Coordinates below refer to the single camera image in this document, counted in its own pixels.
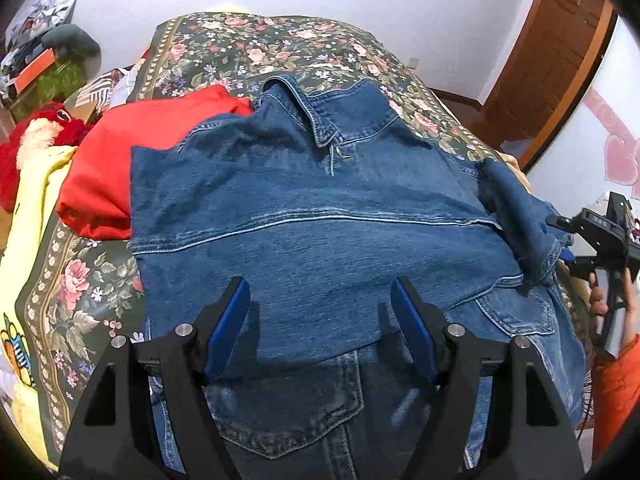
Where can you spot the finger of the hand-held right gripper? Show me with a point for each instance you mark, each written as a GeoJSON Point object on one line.
{"type": "Point", "coordinates": [570, 258]}
{"type": "Point", "coordinates": [559, 223]}

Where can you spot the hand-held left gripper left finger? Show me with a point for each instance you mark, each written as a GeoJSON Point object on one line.
{"type": "Point", "coordinates": [231, 317]}

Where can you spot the dark green cloth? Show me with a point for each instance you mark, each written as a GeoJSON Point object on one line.
{"type": "Point", "coordinates": [72, 40]}

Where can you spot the blue denim jacket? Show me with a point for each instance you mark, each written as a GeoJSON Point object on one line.
{"type": "Point", "coordinates": [320, 240]}

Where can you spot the green box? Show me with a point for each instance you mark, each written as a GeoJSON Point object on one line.
{"type": "Point", "coordinates": [45, 85]}

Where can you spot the red garment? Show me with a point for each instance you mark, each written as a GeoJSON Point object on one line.
{"type": "Point", "coordinates": [130, 155]}

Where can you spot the wall socket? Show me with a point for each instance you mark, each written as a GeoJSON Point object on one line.
{"type": "Point", "coordinates": [412, 62]}

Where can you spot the yellow printed blanket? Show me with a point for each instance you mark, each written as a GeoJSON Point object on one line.
{"type": "Point", "coordinates": [30, 220]}

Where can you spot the grey striped cloth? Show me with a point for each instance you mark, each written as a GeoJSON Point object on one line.
{"type": "Point", "coordinates": [127, 82]}

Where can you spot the orange box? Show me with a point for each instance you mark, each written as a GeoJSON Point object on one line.
{"type": "Point", "coordinates": [32, 72]}

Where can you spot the brown patterned cloth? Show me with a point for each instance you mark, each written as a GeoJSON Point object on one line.
{"type": "Point", "coordinates": [95, 90]}

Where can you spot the yellow pillow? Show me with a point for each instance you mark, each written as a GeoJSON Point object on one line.
{"type": "Point", "coordinates": [227, 7]}

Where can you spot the printed picture board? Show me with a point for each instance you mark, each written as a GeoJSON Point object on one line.
{"type": "Point", "coordinates": [37, 17]}

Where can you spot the floral bedspread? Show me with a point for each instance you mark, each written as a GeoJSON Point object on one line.
{"type": "Point", "coordinates": [240, 45]}

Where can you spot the brown wooden door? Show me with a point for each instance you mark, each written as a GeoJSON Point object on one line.
{"type": "Point", "coordinates": [550, 45]}

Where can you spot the person's right hand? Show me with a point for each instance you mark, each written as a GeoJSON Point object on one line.
{"type": "Point", "coordinates": [596, 300]}

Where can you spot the red plush toy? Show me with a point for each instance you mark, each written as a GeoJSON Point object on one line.
{"type": "Point", "coordinates": [45, 125]}

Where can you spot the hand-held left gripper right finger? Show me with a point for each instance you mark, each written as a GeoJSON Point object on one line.
{"type": "Point", "coordinates": [409, 317]}

